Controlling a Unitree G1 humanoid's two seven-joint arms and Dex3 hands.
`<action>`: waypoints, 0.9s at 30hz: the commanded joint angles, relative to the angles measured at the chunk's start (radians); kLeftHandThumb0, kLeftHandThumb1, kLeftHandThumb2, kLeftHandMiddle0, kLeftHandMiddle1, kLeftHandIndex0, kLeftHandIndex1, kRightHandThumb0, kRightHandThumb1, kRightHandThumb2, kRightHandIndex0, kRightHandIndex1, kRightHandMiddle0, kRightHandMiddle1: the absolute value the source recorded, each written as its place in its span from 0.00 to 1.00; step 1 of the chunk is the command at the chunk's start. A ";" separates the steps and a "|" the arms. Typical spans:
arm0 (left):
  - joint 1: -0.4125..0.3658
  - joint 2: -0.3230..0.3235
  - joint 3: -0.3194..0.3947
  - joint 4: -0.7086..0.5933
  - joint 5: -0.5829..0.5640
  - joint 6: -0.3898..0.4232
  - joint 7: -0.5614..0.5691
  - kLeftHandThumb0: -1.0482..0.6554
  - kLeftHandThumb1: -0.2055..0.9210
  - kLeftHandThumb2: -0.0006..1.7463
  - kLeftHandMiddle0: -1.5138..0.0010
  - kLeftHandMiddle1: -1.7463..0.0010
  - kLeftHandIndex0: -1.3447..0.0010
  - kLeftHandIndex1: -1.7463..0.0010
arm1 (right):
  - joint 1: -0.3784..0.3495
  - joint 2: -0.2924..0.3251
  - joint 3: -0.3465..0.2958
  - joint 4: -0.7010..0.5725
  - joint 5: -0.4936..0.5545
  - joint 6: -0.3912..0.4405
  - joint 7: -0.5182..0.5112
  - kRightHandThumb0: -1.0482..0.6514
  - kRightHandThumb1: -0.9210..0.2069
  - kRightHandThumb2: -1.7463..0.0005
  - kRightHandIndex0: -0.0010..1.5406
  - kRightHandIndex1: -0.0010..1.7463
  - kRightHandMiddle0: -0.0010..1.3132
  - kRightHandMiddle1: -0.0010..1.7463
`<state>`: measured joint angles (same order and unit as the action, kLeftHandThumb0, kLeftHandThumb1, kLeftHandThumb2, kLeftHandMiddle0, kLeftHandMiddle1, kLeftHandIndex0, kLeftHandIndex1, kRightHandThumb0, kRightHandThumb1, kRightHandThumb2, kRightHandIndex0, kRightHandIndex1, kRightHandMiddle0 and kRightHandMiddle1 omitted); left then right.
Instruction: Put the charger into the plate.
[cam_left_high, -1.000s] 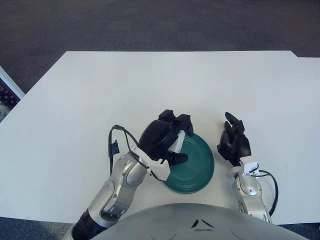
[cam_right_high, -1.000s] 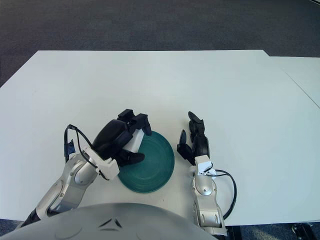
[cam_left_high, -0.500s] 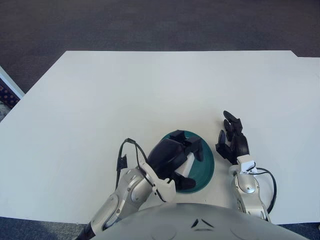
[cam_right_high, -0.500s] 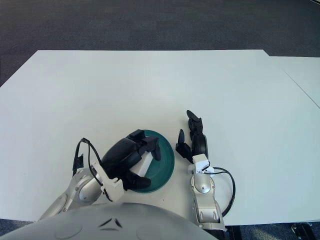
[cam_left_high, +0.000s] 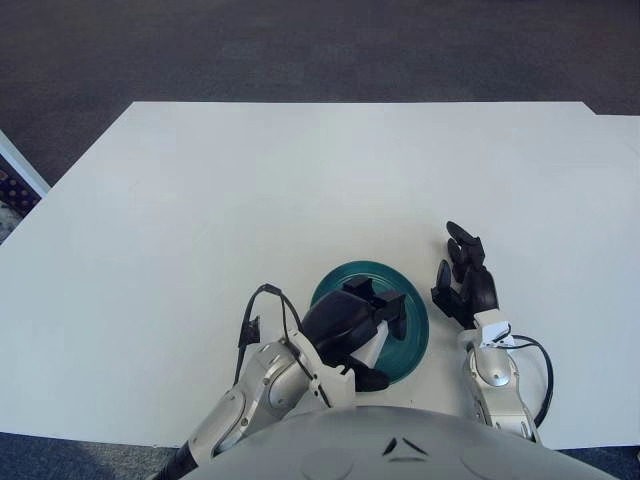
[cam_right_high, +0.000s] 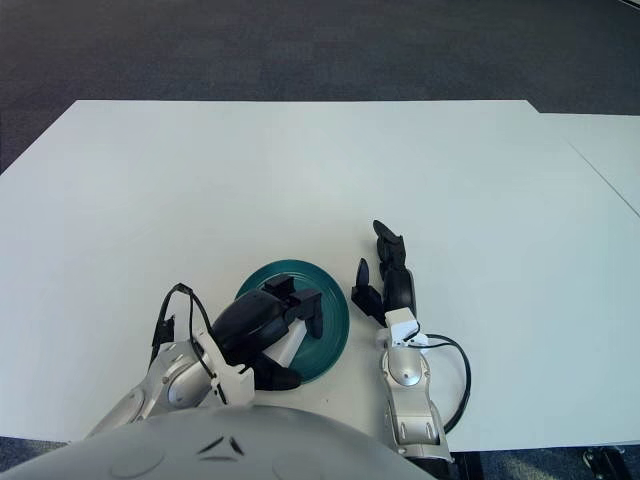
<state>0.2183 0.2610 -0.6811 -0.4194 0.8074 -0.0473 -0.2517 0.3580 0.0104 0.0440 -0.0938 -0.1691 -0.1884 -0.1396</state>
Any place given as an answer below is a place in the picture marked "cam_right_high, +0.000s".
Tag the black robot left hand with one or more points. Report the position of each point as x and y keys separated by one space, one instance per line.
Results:
x=250 y=320

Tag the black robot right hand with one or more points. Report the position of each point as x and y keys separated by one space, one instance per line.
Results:
x=400 y=295

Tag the white cube charger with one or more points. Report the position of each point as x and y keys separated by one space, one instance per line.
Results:
x=287 y=347

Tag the teal round ribbed plate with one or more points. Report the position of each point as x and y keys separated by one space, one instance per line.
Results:
x=332 y=325

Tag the grey robot torso shell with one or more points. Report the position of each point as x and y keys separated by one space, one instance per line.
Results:
x=200 y=445

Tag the black table leg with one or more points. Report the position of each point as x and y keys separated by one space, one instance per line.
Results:
x=472 y=466

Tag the black metal floor stand foot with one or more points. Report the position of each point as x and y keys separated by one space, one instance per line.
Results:
x=602 y=456

